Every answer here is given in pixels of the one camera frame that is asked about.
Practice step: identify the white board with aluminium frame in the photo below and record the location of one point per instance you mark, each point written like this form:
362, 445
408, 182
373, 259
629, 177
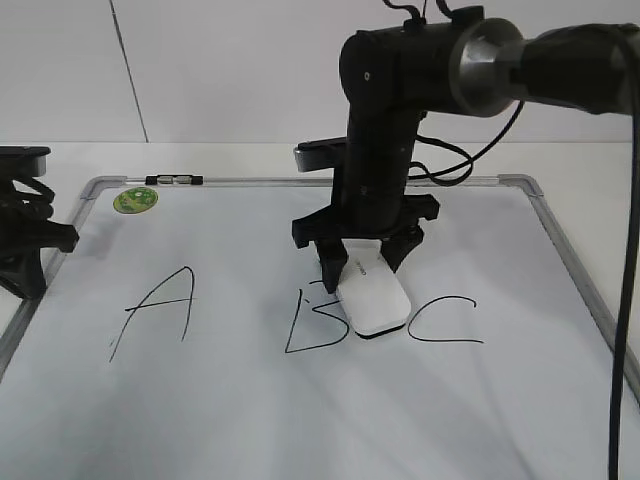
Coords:
195, 341

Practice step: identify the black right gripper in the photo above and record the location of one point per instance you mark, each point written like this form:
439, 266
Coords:
368, 199

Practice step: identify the black silver hanging clip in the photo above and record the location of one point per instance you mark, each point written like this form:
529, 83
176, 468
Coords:
189, 180

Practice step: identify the green round magnet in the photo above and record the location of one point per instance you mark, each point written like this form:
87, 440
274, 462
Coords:
135, 200

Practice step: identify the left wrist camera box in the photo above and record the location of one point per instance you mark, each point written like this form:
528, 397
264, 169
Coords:
27, 161

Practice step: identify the white board eraser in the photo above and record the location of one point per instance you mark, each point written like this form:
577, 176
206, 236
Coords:
370, 294

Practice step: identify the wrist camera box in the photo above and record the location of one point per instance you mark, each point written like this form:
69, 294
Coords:
27, 161
320, 154

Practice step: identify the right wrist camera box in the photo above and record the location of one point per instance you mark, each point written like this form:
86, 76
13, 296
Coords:
320, 154

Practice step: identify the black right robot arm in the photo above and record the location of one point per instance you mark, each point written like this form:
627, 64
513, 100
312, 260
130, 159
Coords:
470, 65

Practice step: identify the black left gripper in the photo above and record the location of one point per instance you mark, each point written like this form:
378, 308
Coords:
26, 209

